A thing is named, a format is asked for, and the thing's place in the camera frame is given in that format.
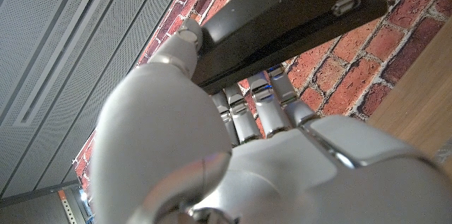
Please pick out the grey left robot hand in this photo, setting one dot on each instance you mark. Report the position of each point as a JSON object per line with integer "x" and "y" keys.
{"x": 282, "y": 174}

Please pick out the black stapler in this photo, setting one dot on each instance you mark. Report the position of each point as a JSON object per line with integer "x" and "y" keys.
{"x": 275, "y": 22}

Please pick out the printed red brick backdrop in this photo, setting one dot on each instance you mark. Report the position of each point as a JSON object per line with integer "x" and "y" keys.
{"x": 353, "y": 75}

